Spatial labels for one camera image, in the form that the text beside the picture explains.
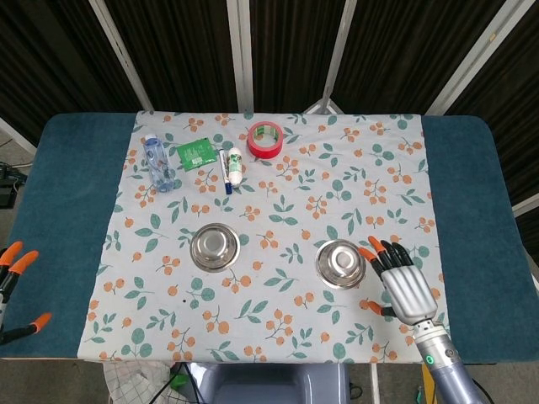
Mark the clear plastic water bottle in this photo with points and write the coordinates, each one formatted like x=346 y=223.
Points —
x=159 y=166

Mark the steel bowl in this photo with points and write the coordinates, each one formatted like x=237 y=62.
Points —
x=341 y=263
x=215 y=246

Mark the floral tablecloth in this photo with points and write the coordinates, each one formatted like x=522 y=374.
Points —
x=273 y=202

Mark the red tape roll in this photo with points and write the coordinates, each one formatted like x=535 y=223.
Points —
x=264 y=141

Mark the white table leg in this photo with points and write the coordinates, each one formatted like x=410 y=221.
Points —
x=375 y=383

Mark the green sachet packet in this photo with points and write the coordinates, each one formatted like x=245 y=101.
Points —
x=195 y=153

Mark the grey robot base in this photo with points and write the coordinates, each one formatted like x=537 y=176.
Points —
x=269 y=385

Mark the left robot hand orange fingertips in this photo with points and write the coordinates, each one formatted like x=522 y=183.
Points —
x=12 y=265

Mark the small green object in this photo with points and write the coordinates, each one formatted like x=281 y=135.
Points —
x=179 y=382

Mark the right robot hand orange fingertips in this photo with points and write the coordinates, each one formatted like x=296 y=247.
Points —
x=406 y=290

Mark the white blue marker pen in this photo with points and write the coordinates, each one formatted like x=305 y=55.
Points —
x=224 y=174

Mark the small white tube bottle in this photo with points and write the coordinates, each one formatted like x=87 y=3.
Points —
x=234 y=166

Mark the white checked cloth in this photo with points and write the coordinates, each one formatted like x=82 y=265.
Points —
x=135 y=385

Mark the dark folding screen white frame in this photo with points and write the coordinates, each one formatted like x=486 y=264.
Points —
x=177 y=50

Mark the black power strip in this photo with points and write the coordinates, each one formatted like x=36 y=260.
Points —
x=8 y=185

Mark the teal table cover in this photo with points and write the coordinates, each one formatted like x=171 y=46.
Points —
x=63 y=189

